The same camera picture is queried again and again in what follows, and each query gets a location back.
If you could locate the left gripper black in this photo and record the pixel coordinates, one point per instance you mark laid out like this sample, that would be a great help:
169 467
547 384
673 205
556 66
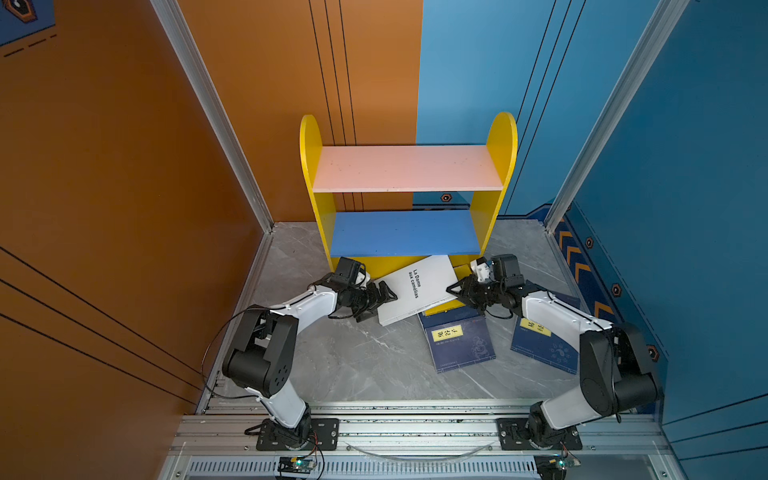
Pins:
374 300

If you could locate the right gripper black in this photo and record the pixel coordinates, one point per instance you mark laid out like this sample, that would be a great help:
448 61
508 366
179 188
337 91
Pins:
467 291

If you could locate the yellow cartoon cover book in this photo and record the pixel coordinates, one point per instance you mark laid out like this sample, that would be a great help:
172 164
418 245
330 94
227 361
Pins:
450 305

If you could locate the white La Dame book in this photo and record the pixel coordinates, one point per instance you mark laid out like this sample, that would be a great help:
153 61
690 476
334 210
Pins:
418 287

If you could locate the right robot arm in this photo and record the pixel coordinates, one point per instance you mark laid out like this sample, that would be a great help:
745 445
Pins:
615 370

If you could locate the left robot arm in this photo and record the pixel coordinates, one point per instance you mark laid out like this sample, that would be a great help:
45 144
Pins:
260 356

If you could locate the navy book yellow label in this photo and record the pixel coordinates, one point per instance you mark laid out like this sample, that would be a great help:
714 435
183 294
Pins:
457 338

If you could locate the yellow pink blue bookshelf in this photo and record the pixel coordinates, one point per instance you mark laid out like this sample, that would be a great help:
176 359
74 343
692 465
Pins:
388 240

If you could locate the navy book right front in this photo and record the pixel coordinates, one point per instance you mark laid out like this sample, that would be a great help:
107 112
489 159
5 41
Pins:
536 341

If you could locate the left green circuit board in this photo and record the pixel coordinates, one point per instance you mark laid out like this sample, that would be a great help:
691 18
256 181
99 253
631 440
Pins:
297 467

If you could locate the green circuit board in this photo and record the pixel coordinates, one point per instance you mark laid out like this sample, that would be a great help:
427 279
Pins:
297 467
554 467

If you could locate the right green circuit board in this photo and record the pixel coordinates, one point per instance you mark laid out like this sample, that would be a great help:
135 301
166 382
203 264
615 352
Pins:
554 467

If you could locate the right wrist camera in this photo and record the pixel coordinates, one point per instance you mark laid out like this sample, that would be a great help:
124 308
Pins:
482 269

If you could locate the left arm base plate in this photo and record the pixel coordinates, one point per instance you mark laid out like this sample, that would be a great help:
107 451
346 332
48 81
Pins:
310 433

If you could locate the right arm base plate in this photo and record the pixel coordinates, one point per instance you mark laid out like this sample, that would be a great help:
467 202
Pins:
532 434

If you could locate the aluminium frame rail front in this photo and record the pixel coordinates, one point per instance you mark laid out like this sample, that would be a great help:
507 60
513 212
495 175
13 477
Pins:
438 439

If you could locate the right aluminium corner post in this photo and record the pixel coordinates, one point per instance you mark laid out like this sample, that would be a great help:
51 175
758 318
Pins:
652 40

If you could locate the aluminium corner post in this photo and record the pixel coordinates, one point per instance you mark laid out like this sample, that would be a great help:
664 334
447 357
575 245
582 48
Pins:
176 29
652 40

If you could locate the left aluminium corner post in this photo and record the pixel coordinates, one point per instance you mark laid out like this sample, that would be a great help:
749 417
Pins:
176 29

